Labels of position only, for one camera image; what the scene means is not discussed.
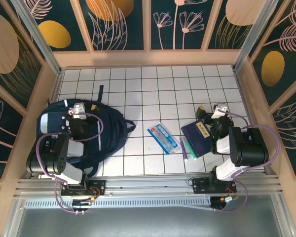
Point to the navy blue backpack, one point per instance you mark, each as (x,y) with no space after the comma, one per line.
(111,128)

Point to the navy blue notebook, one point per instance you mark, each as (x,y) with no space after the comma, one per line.
(195,138)

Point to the green marker pen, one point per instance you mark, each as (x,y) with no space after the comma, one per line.
(191,150)

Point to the purple marker pen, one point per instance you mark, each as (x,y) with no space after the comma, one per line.
(183,150)

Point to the blue white pencil case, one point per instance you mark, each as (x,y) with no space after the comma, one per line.
(162,137)

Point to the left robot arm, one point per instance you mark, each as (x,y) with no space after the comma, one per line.
(60,161)

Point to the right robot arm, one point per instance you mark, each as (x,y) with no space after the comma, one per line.
(249,150)

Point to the grey metal sheet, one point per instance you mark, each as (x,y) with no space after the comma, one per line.
(148,222)

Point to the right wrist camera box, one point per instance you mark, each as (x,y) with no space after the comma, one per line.
(220,109)

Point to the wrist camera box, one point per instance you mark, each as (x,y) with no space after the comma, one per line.
(220,109)
(79,109)

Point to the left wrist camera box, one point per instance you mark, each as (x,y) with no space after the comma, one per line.
(79,109)

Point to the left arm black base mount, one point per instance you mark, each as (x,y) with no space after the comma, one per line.
(98,185)

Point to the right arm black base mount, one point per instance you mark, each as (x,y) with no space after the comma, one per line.
(199,185)

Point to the aluminium frame post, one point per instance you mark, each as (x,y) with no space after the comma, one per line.
(251,32)
(39,42)

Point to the aluminium mounting rail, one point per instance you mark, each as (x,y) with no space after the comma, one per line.
(150,187)

